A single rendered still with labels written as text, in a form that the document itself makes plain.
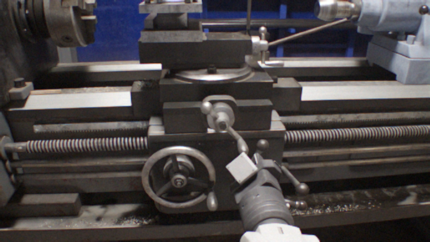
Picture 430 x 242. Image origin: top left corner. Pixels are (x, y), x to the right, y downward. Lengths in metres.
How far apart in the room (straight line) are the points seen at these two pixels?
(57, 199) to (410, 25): 1.48
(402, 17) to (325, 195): 0.74
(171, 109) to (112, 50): 3.57
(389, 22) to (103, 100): 1.06
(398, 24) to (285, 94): 0.56
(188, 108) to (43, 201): 0.68
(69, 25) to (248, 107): 0.64
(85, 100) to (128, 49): 3.30
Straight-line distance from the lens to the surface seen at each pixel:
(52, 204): 1.29
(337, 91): 1.17
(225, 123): 0.79
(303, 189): 0.93
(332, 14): 1.28
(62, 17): 1.15
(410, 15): 1.41
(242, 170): 0.64
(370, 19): 1.35
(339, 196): 1.39
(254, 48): 0.97
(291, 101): 1.07
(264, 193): 0.59
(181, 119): 0.88
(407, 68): 1.38
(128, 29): 4.31
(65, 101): 1.12
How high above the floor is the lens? 1.22
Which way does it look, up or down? 26 degrees down
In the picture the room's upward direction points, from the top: straight up
